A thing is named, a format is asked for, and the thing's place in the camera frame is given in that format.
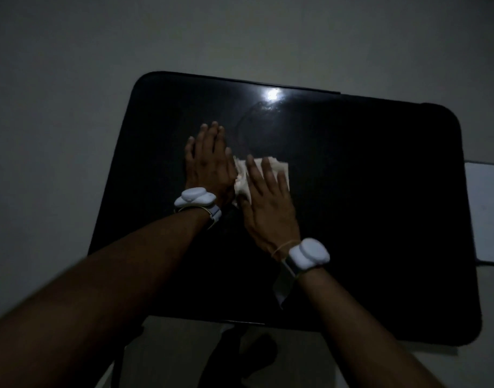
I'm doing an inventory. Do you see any person's left hand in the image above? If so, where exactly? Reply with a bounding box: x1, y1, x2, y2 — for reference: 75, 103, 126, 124
185, 121, 238, 198

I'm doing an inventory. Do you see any person's right hand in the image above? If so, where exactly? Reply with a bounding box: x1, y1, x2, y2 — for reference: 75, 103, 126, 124
236, 154, 302, 260

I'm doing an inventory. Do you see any cream cleaning cloth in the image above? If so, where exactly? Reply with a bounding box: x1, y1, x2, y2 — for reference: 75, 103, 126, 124
232, 156, 290, 206

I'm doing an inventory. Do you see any person's right forearm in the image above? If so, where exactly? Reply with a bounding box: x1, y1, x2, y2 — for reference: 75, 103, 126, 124
296, 268, 446, 388

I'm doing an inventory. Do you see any person's left forearm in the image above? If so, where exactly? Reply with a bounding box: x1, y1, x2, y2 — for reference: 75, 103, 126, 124
0, 207, 215, 388

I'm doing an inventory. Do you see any white wrist tracker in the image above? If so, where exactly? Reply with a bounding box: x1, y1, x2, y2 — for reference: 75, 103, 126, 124
174, 187, 223, 229
273, 238, 331, 308

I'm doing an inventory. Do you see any thin yellow wrist band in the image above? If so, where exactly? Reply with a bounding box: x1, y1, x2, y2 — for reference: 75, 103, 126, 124
271, 240, 301, 260

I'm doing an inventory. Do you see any white flat panel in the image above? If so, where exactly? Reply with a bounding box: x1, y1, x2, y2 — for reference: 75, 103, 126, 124
464, 161, 494, 266

